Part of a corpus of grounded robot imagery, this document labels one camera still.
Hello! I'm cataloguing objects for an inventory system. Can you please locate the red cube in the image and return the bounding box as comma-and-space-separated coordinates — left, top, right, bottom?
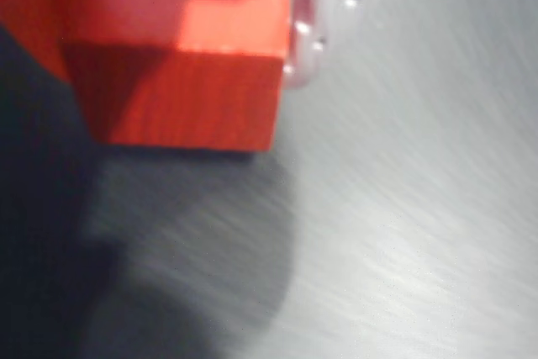
59, 0, 294, 154

